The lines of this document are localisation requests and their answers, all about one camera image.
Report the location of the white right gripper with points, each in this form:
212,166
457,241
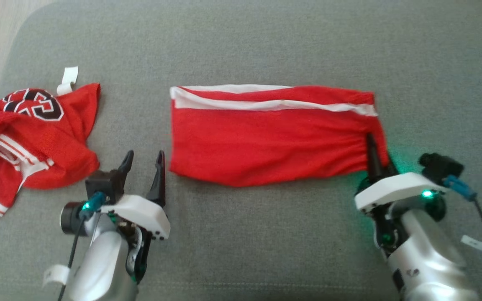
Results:
396,188

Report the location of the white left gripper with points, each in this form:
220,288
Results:
140,211

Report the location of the red basketball jersey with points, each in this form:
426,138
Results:
57,142

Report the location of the red shorts with white stripe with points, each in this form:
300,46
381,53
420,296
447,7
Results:
266,142

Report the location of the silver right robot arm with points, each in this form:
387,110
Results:
425,259

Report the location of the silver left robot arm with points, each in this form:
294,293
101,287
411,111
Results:
103,259

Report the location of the grey fabric sofa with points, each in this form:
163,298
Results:
266,42

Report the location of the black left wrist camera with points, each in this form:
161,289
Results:
101,184

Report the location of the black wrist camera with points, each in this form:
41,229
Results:
101,184
439,165

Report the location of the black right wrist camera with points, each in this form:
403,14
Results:
439,165

